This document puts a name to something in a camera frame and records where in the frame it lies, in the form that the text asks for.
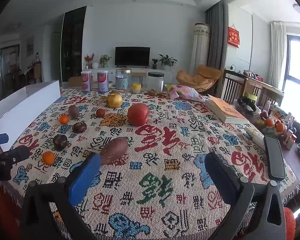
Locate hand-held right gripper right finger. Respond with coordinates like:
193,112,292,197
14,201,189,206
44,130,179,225
204,152,287,240

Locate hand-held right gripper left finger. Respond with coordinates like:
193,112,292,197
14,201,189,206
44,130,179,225
20,152,102,240

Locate large purple sweet potato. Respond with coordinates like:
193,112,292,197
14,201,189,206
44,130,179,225
99,136,129,165

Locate white shallow box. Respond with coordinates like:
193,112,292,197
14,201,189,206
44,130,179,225
0,79,62,153

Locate dark brown round fruit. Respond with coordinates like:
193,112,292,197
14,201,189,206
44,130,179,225
72,121,88,133
52,134,69,151

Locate large red-orange round fruit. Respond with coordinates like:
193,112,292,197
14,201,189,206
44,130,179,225
127,103,150,127

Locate white tube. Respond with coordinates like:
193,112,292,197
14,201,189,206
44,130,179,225
244,126,266,150

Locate printed woven tablecloth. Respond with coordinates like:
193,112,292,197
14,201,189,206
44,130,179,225
0,87,300,240

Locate black smartphone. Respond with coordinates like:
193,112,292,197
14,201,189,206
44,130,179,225
263,135,286,180

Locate orange and white book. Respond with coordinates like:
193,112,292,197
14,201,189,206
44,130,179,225
204,95,249,124

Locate small purple sweet potato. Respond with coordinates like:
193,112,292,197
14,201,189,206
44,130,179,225
68,105,79,119

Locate wooden dining table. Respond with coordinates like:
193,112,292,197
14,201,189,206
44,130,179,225
15,69,33,85

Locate large yellow round fruit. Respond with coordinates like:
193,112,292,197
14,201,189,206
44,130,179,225
106,93,123,108

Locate orange-red fuzzy garment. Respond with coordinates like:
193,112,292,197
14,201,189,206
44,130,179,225
282,207,297,240

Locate pink snack bag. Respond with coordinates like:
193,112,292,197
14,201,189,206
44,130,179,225
165,84,205,102

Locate wooden armchair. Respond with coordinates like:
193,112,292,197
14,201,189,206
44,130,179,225
220,69,284,105

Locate brown cardboard box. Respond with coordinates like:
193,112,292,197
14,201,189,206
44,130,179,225
68,76,83,88

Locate orange lounge chair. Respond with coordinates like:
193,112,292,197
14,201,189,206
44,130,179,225
176,64,223,93

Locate pink and white can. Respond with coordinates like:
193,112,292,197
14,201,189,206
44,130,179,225
80,71,92,92
97,70,109,92

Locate pile of brown nuts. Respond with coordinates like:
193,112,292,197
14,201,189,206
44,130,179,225
144,89,169,98

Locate clothes heap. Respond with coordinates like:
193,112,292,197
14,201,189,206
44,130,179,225
242,69,265,82

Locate glass jar with gold lid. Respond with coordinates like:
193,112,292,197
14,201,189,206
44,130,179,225
115,69,132,90

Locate white television cabinet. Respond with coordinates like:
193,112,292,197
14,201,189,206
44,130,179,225
82,67,174,84

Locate clear jar with black lid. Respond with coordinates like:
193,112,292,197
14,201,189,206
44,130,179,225
147,72,164,92

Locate wooden bench with hairpin legs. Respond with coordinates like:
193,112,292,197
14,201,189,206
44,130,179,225
132,71,147,84

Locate red flowers in vase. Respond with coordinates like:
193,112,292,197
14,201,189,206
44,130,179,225
84,53,95,69

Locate green potted plant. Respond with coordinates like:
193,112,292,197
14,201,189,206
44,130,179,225
99,54,112,68

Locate broad-leaf potted plant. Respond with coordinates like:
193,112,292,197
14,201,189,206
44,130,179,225
158,54,178,71

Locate dark glass cabinet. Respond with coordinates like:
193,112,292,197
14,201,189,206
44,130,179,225
61,6,87,82

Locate covered standing air conditioner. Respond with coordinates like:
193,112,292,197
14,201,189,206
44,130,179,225
190,23,210,68

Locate black television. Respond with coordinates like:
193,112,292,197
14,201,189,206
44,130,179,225
115,46,151,67

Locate white curtain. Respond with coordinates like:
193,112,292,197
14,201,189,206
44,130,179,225
269,21,288,90

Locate large dark-framed window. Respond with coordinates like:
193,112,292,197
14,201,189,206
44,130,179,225
281,36,300,120

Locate grey curtain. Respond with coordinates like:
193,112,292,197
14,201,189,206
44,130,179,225
205,1,228,68

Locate framed wall picture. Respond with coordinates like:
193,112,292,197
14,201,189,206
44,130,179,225
26,37,35,57

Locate red wall hanging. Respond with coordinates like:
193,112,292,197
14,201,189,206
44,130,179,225
227,26,240,48

